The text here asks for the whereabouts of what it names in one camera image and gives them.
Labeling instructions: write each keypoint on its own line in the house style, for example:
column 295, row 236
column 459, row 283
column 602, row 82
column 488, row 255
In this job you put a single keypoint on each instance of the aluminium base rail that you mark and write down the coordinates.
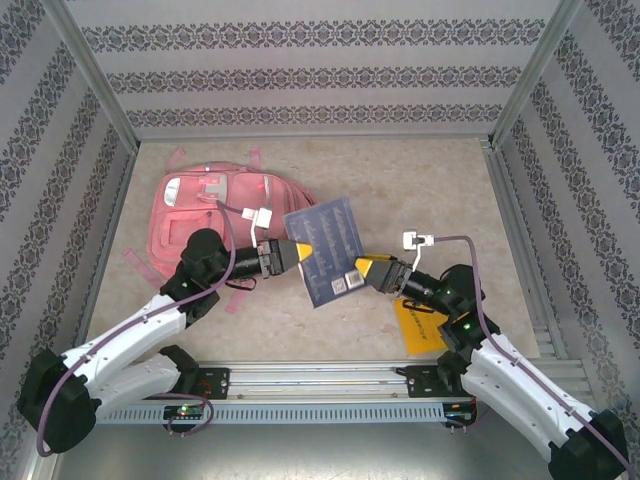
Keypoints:
column 320, row 380

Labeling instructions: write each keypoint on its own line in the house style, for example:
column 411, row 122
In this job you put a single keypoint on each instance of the left controller board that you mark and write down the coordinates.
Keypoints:
column 185, row 412

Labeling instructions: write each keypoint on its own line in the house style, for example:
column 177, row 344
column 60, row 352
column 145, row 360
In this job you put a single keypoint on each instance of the aluminium frame post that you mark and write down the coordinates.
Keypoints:
column 531, row 75
column 95, row 75

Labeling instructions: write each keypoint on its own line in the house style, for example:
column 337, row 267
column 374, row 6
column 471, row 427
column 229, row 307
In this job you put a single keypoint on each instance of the aluminium right side rail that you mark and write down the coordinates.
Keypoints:
column 510, row 200

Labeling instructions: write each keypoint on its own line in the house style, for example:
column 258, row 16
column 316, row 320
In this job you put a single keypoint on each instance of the controller board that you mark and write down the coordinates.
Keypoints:
column 185, row 412
column 457, row 412

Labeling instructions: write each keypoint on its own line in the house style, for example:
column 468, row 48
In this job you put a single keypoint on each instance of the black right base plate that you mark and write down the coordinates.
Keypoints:
column 417, row 382

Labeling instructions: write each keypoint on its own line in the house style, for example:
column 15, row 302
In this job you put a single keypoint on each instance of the right controller board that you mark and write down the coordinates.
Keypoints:
column 457, row 412

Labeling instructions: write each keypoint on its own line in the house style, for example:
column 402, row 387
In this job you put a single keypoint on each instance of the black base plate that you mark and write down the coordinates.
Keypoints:
column 417, row 382
column 217, row 382

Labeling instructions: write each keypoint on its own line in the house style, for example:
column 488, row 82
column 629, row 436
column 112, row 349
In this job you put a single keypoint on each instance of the aluminium left side rail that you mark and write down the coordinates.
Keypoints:
column 119, row 200

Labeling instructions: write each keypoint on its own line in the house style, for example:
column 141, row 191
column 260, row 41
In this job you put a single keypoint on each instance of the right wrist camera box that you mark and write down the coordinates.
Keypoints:
column 415, row 240

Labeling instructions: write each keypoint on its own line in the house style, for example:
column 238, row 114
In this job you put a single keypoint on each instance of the aluminium right frame post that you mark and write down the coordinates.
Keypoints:
column 531, row 75

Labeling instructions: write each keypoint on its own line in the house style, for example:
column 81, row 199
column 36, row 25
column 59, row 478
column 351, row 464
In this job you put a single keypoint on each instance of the yellow book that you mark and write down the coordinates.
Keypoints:
column 417, row 332

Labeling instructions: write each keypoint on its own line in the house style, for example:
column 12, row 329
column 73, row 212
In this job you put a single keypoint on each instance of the pink school backpack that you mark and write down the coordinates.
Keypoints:
column 200, row 200

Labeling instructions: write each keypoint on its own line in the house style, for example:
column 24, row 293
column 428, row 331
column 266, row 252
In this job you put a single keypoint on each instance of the dark blue book two codes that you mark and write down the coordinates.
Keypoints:
column 325, row 235

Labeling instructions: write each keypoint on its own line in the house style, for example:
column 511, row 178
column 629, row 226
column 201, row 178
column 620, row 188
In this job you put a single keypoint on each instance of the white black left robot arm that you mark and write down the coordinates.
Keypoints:
column 125, row 335

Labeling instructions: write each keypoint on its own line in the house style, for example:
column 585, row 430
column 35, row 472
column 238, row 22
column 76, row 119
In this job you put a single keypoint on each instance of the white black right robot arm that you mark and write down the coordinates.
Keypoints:
column 520, row 395

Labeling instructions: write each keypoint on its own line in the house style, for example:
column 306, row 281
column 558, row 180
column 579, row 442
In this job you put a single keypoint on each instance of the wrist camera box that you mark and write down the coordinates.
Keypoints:
column 415, row 240
column 260, row 217

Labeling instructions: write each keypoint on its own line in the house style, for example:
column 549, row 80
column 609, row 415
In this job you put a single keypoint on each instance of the aluminium left frame post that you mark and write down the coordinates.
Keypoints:
column 95, row 75

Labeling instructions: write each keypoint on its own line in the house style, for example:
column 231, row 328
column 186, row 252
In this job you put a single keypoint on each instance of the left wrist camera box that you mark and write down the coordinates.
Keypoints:
column 260, row 217

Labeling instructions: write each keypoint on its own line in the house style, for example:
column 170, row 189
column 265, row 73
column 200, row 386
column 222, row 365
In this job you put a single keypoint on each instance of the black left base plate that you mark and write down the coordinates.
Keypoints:
column 217, row 382

